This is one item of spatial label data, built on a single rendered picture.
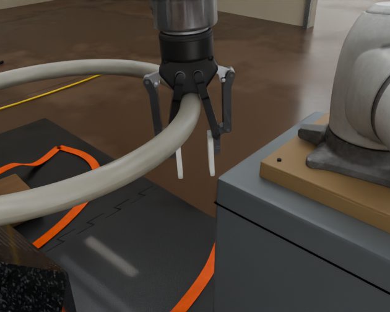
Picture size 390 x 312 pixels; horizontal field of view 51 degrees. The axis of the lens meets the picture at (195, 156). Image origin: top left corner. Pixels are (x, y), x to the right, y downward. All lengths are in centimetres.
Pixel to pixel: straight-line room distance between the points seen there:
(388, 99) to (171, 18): 31
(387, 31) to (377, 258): 33
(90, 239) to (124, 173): 141
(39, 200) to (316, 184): 46
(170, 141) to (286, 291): 44
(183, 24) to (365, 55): 29
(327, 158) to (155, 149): 38
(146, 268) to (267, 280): 92
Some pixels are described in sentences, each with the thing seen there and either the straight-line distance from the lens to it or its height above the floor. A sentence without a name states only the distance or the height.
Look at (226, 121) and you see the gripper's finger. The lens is 63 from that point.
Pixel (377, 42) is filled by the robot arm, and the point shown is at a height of 106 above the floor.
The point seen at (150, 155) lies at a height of 100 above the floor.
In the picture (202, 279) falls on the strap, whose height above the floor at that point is 2.
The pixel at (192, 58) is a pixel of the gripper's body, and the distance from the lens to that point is 56.
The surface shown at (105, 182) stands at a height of 99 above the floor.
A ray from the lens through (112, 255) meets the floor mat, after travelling 176.
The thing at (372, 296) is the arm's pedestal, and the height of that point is 72.
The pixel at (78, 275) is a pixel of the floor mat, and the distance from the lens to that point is 172.
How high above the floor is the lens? 124
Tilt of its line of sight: 31 degrees down
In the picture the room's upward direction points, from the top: straight up
